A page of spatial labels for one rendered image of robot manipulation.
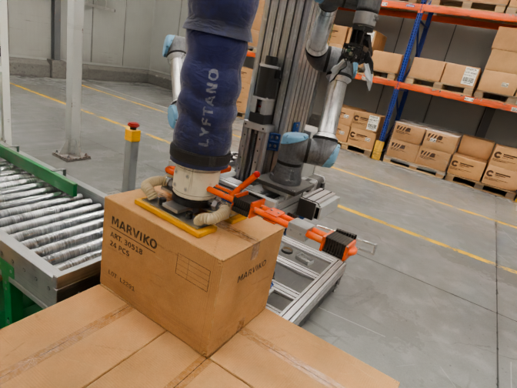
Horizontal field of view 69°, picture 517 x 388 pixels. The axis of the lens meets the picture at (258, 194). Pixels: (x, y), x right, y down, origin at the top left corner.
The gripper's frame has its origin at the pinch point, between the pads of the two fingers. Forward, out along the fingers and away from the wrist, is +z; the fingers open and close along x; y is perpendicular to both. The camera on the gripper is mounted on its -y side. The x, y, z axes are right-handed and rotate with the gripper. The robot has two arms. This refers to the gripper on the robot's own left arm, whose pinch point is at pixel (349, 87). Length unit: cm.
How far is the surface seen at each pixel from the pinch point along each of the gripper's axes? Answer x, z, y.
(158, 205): -47, 55, 40
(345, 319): 10, 152, -93
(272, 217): -3, 44, 33
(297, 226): 6, 44, 34
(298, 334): 10, 98, 13
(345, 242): 22, 42, 33
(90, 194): -145, 95, -3
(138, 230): -49, 64, 47
